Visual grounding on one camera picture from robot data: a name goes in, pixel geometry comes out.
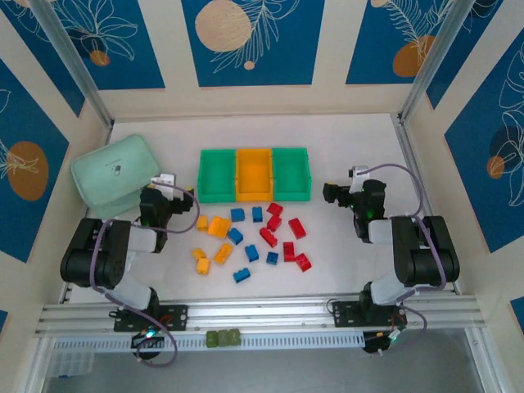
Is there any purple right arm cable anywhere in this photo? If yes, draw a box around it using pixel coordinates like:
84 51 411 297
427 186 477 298
355 163 448 357

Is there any black controller board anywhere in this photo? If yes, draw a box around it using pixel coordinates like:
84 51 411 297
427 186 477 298
130 329 165 350
363 330 402 356

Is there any aluminium frame post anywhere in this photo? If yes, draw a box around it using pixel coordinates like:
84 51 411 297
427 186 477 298
399 0 472 124
30 0 115 129

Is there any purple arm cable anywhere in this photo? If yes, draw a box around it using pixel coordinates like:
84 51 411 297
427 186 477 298
90 183 201 368
355 163 448 357

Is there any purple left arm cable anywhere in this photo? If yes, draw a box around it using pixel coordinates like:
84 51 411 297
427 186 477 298
90 183 201 368

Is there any orange plastic bin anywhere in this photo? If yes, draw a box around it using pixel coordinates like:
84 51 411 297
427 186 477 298
235 147 274 203

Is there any mint green zip pouch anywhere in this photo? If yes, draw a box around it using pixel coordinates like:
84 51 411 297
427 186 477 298
70 133 160 219

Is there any white slotted cable duct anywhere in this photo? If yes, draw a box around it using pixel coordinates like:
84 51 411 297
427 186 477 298
52 331 365 352

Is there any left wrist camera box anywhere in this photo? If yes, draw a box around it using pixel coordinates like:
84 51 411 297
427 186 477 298
149 173 175 190

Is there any clear plastic organizer box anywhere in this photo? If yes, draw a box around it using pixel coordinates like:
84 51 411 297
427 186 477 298
43 350 96 380

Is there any green plastic bin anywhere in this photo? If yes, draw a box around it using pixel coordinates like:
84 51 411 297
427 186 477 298
197 149 238 205
270 147 312 202

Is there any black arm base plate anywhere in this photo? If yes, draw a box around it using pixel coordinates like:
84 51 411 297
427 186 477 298
113 305 189 332
332 300 409 328

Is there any wide aluminium mounting rail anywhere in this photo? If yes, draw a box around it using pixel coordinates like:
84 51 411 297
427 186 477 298
34 293 488 339

